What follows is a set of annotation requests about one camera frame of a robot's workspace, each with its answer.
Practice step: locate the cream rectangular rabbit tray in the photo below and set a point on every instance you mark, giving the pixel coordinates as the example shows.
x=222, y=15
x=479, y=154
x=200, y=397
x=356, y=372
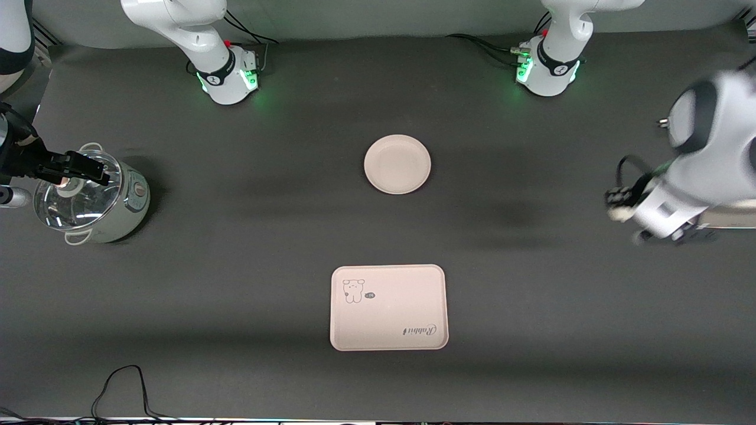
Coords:
x=390, y=316

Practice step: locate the aluminium frame rail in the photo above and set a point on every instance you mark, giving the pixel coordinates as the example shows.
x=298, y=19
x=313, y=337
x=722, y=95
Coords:
x=750, y=22
x=44, y=34

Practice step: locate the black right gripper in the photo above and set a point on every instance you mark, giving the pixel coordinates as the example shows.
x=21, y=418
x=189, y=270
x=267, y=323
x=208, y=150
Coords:
x=25, y=161

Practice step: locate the pale green electric pot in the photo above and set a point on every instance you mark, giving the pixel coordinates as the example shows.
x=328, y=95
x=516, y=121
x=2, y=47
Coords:
x=127, y=206

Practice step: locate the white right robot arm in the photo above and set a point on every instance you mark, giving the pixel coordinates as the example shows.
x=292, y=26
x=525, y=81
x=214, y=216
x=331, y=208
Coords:
x=195, y=35

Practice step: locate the round cream plate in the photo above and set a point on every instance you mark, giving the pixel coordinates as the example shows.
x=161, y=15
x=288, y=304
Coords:
x=397, y=164

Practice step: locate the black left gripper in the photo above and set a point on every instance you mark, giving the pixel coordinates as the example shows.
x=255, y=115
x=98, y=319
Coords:
x=633, y=193

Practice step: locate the glass pot lid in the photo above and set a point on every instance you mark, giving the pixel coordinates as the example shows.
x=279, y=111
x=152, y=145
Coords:
x=77, y=203

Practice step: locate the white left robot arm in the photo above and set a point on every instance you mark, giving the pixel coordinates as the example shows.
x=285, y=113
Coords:
x=555, y=65

